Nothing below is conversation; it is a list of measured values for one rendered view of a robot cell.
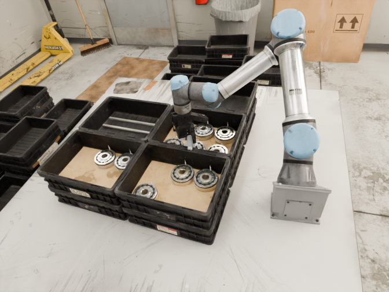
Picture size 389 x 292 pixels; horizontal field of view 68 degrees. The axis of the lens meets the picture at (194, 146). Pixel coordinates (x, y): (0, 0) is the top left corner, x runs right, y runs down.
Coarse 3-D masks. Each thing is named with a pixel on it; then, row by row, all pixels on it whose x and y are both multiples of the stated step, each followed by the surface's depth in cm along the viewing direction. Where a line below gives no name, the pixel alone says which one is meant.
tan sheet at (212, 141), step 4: (172, 128) 153; (216, 128) 149; (172, 132) 150; (236, 132) 145; (168, 136) 148; (172, 136) 148; (164, 140) 146; (184, 140) 145; (196, 140) 144; (200, 140) 143; (208, 140) 143; (212, 140) 142; (204, 144) 141; (208, 144) 141; (212, 144) 140; (216, 144) 140; (220, 144) 140; (224, 144) 140; (228, 144) 139; (228, 148) 137; (228, 152) 135
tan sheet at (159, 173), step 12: (156, 168) 133; (168, 168) 132; (144, 180) 128; (156, 180) 127; (168, 180) 127; (132, 192) 124; (168, 192) 122; (180, 192) 121; (192, 192) 120; (204, 192) 120; (180, 204) 117; (192, 204) 116; (204, 204) 116
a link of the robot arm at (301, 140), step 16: (288, 16) 102; (272, 32) 104; (288, 32) 100; (304, 32) 104; (288, 48) 103; (304, 48) 105; (288, 64) 103; (288, 80) 102; (304, 80) 102; (288, 96) 102; (304, 96) 101; (288, 112) 102; (304, 112) 100; (288, 128) 101; (304, 128) 97; (288, 144) 98; (304, 144) 97
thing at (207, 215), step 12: (144, 144) 130; (156, 144) 130; (216, 156) 120; (132, 168) 121; (228, 168) 118; (120, 180) 116; (120, 192) 112; (216, 192) 107; (156, 204) 106; (168, 204) 105; (204, 216) 101
